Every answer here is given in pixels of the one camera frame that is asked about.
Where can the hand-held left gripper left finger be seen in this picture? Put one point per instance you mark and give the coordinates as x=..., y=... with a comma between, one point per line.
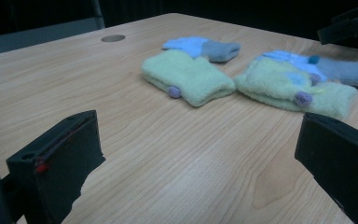
x=59, y=161

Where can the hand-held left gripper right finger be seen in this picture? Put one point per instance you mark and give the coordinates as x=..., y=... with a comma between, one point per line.
x=338, y=155

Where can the blue fuzzy glove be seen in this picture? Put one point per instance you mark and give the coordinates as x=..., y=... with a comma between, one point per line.
x=203, y=46
x=332, y=68

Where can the green fuzzy glove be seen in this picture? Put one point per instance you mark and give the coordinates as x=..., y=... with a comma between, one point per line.
x=276, y=85

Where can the light green sock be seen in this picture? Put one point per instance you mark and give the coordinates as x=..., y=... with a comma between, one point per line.
x=188, y=77

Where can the round grey table grommet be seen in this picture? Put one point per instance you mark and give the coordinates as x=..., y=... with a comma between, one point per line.
x=113, y=38

